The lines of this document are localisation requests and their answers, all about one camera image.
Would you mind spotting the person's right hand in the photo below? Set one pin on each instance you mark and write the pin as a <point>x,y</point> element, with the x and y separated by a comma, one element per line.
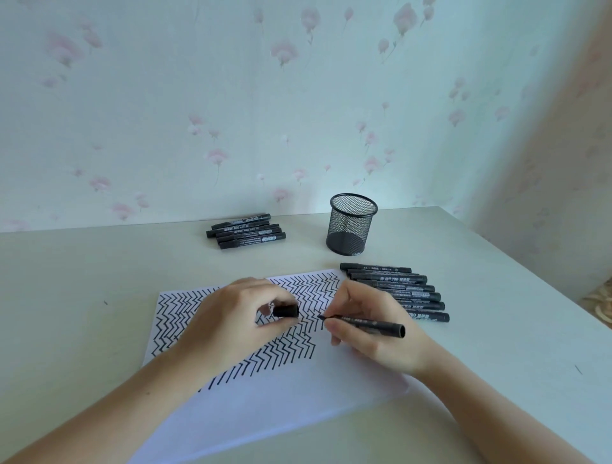
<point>382,349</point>

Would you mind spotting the person's left hand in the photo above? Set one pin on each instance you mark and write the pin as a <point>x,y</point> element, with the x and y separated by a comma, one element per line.
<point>220,325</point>

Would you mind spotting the person's right thumb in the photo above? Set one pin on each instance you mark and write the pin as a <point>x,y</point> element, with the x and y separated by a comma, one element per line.
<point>346,337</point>

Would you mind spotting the person's left thumb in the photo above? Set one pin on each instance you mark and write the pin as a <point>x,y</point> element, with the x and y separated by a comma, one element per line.
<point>275,328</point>

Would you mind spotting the black marker cap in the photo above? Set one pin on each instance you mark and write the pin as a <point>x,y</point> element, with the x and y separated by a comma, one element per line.
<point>286,311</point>

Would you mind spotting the person's left forearm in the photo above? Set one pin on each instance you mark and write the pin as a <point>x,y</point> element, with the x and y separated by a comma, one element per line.
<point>95,416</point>

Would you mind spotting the person's right forearm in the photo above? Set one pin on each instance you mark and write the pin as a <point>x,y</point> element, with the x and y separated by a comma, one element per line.
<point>497,420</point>

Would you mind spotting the white paper with zigzag lines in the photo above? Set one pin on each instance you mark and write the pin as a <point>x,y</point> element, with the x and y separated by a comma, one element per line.
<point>287,387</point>

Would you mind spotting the row of black markers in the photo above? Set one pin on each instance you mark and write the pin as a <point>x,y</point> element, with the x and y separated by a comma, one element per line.
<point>411,294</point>

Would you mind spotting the capped black marker pen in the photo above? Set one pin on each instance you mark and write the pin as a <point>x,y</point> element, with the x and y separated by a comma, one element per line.
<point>241,220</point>
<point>224,232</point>
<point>239,245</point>
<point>267,231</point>
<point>270,236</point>

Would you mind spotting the black mesh pen holder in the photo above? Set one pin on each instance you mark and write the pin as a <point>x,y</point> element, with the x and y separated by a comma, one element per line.
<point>350,229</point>

